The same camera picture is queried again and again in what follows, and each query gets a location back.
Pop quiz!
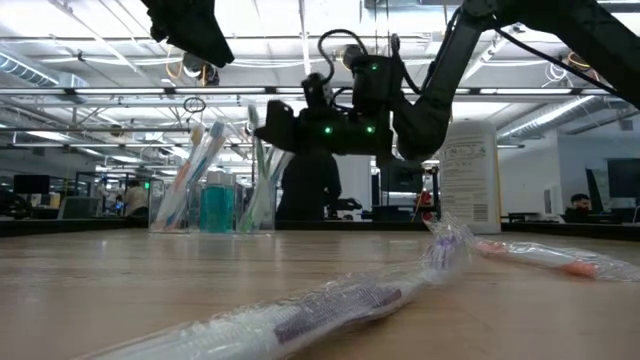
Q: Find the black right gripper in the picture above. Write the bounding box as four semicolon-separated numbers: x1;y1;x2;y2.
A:
253;99;354;156

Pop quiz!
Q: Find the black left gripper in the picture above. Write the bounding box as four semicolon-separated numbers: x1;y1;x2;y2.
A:
139;0;236;69

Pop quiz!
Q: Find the clear acrylic organizer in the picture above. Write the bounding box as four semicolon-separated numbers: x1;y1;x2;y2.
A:
149;177;279;235

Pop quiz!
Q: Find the person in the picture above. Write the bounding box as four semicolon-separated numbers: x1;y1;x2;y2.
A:
275;149;344;222
562;193;614;224
122;180;150;221

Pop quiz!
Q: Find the black monitor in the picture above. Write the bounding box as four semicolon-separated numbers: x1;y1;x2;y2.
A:
13;173;51;196
606;157;640;199
378;158;426;194

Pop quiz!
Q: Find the purple white wrapped toothbrush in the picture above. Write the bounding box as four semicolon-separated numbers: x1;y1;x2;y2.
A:
74;219;474;360

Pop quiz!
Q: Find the white wipes canister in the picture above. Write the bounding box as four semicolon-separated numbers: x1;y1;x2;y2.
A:
437;118;502;234

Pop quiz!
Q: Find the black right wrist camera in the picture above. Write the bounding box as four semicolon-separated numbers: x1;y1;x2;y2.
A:
301;72;335;110

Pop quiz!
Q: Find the black camera cable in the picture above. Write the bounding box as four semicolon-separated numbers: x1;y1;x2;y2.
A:
317;28;369;84

